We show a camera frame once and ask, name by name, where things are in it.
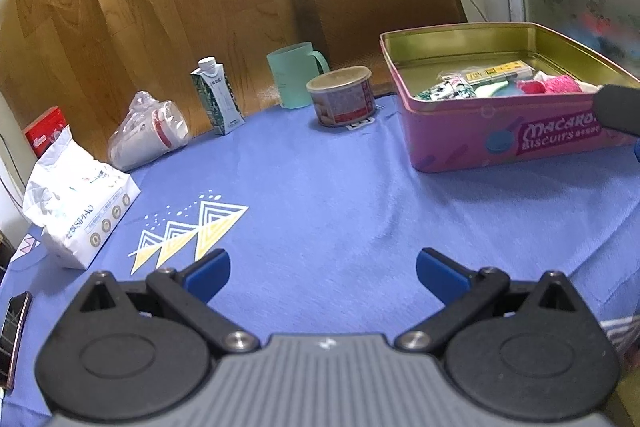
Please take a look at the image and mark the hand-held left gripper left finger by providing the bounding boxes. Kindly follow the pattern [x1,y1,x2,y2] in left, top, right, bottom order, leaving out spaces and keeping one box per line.
[67,248,261,354]

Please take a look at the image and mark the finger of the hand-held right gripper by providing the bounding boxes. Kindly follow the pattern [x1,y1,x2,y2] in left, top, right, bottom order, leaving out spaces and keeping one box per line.
[592,83,640,162]

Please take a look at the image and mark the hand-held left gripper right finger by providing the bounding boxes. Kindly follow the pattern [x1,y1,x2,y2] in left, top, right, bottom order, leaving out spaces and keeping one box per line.
[393,247,599,355]

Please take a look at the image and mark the pink fluffy soft object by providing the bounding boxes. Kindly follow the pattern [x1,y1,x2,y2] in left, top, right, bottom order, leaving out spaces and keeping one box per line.
[542,74,589,96]

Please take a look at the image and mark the light blue soft object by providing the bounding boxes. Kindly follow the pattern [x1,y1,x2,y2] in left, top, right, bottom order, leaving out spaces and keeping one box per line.
[472,79,521,98]

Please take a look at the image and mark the pink biscuit tin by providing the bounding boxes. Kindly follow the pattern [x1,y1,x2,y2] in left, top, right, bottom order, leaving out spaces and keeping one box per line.
[378,22,640,174]

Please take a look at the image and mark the red soft object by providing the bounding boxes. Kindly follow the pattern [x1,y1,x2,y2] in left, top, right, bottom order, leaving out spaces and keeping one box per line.
[515,79,549,96]

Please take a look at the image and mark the yellow flat box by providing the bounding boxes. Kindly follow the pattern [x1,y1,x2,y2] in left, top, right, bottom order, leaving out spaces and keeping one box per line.
[467,60,535,83]

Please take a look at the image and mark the blue printed tablecloth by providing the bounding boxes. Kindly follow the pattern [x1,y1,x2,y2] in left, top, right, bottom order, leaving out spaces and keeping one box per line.
[0,92,640,427]

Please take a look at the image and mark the white tissue pack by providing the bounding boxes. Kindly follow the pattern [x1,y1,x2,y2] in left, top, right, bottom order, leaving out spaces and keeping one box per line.
[22,124,142,271]

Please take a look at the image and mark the plastic bag of cups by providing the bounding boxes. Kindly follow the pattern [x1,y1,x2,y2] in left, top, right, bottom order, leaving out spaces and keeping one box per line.
[107,90,191,172]

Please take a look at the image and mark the green white drink carton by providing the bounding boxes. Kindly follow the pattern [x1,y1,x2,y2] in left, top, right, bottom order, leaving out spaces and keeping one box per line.
[189,57,246,136]

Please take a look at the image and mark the green patterned packet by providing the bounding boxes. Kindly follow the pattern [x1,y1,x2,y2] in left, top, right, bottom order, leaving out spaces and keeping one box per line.
[412,74,476,100]

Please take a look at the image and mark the striped cloth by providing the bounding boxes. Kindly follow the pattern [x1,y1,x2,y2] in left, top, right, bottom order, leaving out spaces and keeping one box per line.
[599,314,640,354]

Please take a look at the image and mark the round tin can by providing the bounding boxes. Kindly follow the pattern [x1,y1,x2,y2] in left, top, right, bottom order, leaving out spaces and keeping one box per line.
[305,66,376,128]

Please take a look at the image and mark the black smartphone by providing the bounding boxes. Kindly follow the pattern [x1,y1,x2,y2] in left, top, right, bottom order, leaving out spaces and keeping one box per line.
[0,291,34,396]

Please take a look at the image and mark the green translucent mug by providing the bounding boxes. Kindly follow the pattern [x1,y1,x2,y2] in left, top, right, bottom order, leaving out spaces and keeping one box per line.
[266,42,331,110]

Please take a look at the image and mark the red box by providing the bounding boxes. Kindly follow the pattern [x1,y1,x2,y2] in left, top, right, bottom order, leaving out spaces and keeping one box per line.
[22,106,69,160]

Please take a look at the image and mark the brown chair back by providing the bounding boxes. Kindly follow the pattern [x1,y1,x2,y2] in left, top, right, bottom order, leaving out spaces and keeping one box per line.
[291,0,468,96]

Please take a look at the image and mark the wood grain wall panel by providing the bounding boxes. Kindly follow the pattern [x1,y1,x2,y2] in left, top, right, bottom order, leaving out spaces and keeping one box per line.
[0,0,332,188]

